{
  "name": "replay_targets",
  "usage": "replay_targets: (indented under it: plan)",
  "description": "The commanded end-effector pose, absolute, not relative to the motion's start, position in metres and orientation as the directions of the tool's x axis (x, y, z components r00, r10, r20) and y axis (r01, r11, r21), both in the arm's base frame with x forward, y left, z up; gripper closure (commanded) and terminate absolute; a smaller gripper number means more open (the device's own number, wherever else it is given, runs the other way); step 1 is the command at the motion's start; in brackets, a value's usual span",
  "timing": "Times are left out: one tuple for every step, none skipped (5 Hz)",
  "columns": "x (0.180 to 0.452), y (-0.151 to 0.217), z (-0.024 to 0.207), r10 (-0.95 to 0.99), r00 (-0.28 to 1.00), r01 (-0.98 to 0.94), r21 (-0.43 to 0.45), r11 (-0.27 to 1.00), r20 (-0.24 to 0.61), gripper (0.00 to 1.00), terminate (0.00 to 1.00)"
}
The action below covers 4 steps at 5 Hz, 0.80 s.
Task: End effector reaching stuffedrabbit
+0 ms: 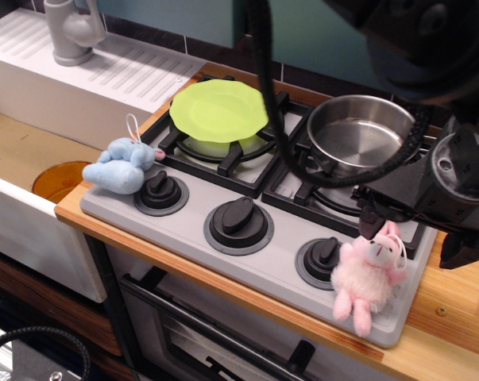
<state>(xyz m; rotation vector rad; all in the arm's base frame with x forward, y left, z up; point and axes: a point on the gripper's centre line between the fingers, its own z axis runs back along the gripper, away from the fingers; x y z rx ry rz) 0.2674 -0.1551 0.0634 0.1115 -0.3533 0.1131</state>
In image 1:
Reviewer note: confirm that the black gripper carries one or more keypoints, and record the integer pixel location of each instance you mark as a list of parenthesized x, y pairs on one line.
[(441, 190)]

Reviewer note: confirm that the pink stuffed rabbit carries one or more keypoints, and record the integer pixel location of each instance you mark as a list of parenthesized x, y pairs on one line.
[(364, 279)]

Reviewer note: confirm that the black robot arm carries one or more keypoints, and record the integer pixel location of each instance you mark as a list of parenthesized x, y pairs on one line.
[(427, 52)]

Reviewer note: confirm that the right black stove knob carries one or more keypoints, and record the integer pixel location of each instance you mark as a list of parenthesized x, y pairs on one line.
[(316, 260)]

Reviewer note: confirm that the black stove knob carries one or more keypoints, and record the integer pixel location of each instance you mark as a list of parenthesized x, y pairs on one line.
[(239, 227), (316, 260), (161, 195)]

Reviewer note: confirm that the stainless steel pan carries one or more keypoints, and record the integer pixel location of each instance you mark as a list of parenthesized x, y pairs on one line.
[(351, 134)]

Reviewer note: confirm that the right black burner grate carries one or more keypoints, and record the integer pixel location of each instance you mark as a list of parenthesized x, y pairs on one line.
[(333, 209)]

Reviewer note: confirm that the black burner grate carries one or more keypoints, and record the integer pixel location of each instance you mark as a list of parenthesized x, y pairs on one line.
[(244, 166), (333, 209)]

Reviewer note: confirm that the middle black stove knob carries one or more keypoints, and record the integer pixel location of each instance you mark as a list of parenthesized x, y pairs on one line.
[(239, 227)]

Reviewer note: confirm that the left black burner grate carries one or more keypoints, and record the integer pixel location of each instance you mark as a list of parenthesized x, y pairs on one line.
[(244, 166)]

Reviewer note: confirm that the grey toy stove top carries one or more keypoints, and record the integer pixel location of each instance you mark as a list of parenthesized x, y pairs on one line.
[(271, 271)]

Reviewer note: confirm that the green plastic plate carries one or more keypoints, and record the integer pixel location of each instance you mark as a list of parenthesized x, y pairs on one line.
[(219, 111)]

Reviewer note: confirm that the left black stove knob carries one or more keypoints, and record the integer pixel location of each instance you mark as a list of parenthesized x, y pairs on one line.
[(161, 195)]

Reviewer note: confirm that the toy oven door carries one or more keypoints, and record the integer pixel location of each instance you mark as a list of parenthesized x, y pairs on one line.
[(197, 335)]

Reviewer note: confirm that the blue stuffed elephant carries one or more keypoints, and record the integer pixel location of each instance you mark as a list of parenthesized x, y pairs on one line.
[(121, 167)]

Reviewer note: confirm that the white toy sink unit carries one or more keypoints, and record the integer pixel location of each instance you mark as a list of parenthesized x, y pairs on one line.
[(52, 114)]

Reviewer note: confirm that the grey toy faucet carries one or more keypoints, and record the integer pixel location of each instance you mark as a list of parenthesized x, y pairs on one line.
[(73, 34)]

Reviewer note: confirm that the black oven door handle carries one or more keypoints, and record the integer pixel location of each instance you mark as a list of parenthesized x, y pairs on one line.
[(293, 369)]

